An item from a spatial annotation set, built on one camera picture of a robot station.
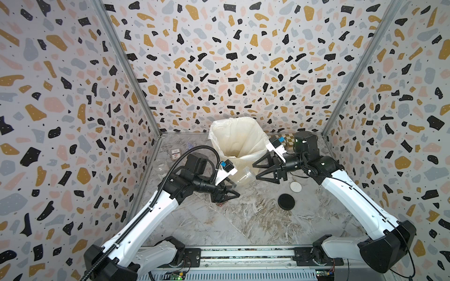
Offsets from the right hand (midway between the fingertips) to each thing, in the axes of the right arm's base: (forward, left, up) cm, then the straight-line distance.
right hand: (257, 173), depth 62 cm
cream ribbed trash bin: (+10, +6, -9) cm, 15 cm away
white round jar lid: (+14, -24, -34) cm, 44 cm away
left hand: (-3, +7, -7) cm, 11 cm away
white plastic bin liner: (+33, +8, -15) cm, 37 cm away
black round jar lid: (+5, -17, -34) cm, 38 cm away
